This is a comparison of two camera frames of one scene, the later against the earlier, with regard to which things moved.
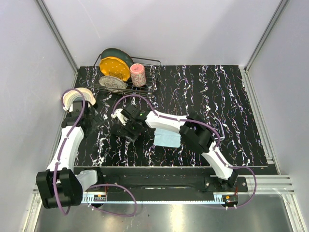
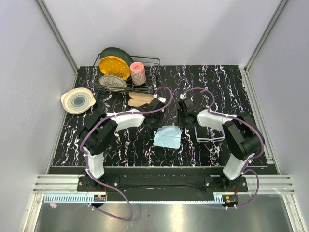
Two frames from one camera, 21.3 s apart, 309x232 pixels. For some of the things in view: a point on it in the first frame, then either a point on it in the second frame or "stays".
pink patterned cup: x=138 y=74 stays
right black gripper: x=124 y=130 → x=180 y=123
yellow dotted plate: x=113 y=66 stays
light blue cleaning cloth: x=166 y=138 stays
